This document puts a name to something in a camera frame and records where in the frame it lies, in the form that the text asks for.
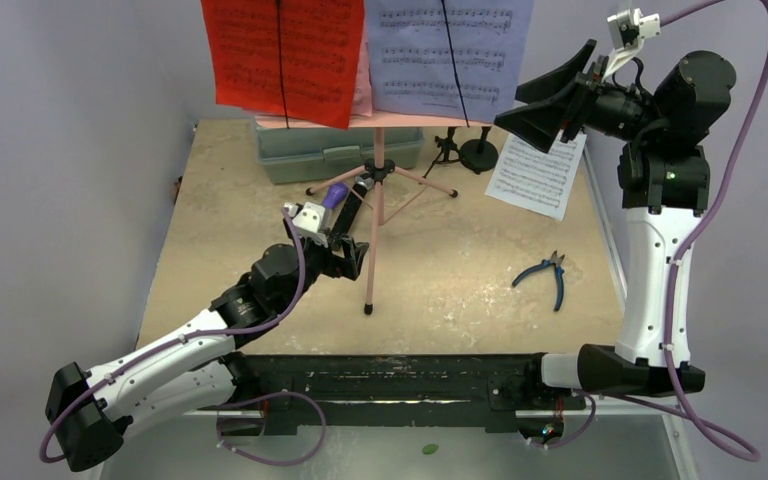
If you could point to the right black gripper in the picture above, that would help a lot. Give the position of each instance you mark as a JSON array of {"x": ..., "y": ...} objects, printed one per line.
[{"x": 579, "y": 105}]

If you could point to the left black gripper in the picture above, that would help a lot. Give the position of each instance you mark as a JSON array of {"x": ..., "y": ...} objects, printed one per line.
[{"x": 337, "y": 266}]

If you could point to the purple toy microphone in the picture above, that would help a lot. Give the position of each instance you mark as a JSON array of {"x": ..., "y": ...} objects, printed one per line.
[{"x": 335, "y": 195}]

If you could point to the black silver microphone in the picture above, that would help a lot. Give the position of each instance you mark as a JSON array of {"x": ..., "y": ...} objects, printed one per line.
[{"x": 349, "y": 210}]

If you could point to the white sheet music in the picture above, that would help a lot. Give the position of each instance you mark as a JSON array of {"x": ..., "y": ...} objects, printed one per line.
[{"x": 533, "y": 180}]

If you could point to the pink music stand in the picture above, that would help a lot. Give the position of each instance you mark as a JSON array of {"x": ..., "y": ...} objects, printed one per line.
[{"x": 379, "y": 168}]

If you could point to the black desktop mic stand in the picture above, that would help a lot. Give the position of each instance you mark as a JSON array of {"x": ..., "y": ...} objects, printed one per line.
[{"x": 479, "y": 155}]

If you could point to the lavender sheet music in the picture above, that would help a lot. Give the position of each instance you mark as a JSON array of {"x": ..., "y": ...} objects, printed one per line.
[{"x": 457, "y": 59}]

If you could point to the black tripod mic stand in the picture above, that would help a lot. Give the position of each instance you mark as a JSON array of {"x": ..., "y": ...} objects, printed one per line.
[{"x": 449, "y": 151}]

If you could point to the red sheet music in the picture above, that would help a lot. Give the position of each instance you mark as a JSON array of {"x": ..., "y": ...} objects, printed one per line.
[{"x": 294, "y": 59}]

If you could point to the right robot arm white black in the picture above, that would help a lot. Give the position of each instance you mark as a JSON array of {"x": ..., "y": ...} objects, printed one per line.
[{"x": 665, "y": 178}]

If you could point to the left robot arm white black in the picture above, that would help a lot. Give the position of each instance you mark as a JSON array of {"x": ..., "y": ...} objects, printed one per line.
[{"x": 91, "y": 411}]

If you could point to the green plastic storage box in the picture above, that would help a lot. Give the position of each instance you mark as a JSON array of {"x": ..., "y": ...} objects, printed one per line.
[{"x": 310, "y": 154}]

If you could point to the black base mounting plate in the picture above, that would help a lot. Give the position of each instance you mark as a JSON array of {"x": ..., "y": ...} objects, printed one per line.
[{"x": 499, "y": 393}]

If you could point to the small green leaf piece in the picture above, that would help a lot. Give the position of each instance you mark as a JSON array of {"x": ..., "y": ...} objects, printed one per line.
[{"x": 430, "y": 449}]

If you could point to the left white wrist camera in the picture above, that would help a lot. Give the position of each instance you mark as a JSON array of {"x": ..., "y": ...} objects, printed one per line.
[{"x": 311, "y": 221}]

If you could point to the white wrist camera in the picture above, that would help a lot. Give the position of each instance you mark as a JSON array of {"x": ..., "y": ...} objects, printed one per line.
[
  {"x": 629, "y": 28},
  {"x": 311, "y": 221}
]

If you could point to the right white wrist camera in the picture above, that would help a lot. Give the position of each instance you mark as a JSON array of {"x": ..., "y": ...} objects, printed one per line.
[{"x": 629, "y": 28}]

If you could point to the aluminium frame rail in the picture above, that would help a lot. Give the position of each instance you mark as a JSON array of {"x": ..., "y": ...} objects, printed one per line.
[{"x": 608, "y": 406}]

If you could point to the blue handled pliers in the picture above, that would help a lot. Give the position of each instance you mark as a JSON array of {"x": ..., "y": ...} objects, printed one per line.
[{"x": 553, "y": 263}]

